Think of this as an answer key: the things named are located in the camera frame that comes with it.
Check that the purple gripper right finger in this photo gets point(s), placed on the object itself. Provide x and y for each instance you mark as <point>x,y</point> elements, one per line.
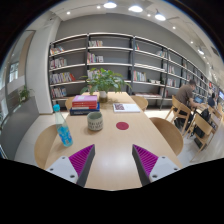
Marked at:
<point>151,167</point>

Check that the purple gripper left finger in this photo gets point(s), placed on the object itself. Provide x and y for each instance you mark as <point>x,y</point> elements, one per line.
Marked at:
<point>74,168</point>

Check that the clear blue-label water bottle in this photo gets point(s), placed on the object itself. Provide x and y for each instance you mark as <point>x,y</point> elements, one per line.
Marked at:
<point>62,127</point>

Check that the wooden chair near left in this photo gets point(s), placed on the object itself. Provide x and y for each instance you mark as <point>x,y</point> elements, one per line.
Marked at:
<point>43,145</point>

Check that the wooden chair near right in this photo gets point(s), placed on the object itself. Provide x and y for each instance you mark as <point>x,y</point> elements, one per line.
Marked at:
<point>171,134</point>

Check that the red round coaster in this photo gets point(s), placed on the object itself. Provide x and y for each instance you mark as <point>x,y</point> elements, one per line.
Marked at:
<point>122,125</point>

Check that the patterned ceramic cup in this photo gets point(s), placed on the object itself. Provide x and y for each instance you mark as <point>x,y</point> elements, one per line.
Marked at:
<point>95,121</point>

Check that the stack of books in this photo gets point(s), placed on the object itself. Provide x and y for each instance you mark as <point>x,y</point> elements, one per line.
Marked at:
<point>84,104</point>

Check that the wooden chair right foreground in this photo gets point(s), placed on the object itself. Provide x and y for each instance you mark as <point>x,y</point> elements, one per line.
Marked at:
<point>205,128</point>

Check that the wooden chair under person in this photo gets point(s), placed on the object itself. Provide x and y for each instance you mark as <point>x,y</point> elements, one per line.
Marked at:
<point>180,111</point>

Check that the wooden chair far right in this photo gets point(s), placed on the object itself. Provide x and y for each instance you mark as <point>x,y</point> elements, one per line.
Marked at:
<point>141,102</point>

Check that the wooden chair far left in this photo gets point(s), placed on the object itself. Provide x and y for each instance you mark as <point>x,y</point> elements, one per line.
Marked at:
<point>68,103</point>

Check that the open magazine on table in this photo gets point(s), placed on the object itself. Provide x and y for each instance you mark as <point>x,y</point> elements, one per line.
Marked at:
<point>126,108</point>

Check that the seated person brown shirt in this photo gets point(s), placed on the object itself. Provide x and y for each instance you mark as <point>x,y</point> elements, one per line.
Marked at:
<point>185,96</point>

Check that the laptop on right table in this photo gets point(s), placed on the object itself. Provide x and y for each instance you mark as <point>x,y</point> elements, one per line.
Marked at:
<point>198,100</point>

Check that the green potted plant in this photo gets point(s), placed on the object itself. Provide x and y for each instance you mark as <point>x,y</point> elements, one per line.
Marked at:
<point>103,81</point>

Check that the small plant left window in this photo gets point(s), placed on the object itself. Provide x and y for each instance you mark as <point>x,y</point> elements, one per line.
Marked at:
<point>24,94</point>

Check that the large grey bookshelf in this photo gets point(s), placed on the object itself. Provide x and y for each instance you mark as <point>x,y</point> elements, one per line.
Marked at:
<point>149,69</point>

